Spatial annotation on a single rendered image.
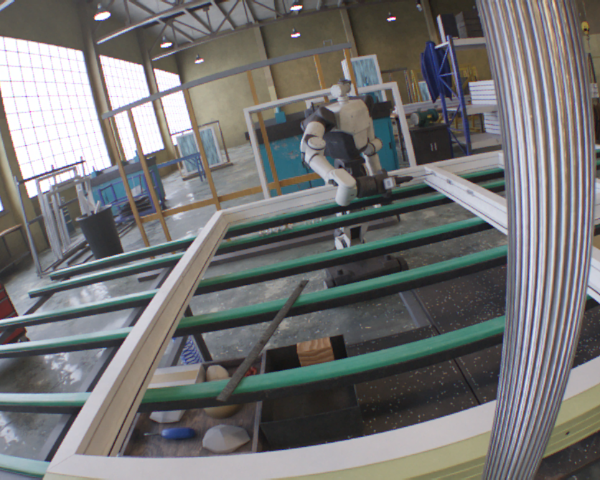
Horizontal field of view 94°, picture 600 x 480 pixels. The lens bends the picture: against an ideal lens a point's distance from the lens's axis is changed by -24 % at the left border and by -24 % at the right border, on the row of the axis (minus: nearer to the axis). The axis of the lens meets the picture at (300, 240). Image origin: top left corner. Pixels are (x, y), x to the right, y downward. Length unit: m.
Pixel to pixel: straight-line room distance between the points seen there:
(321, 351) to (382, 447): 0.56
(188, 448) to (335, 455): 0.62
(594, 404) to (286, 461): 0.39
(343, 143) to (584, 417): 1.74
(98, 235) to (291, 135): 3.05
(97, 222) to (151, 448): 4.45
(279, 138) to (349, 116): 3.34
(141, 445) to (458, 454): 0.86
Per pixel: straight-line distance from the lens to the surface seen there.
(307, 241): 3.66
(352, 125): 1.93
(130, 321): 1.24
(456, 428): 0.46
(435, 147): 5.37
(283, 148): 5.23
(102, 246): 5.38
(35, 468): 0.81
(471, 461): 0.44
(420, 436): 0.46
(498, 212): 1.17
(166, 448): 1.05
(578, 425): 0.52
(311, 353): 0.97
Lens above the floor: 1.30
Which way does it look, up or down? 20 degrees down
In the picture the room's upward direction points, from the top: 14 degrees counter-clockwise
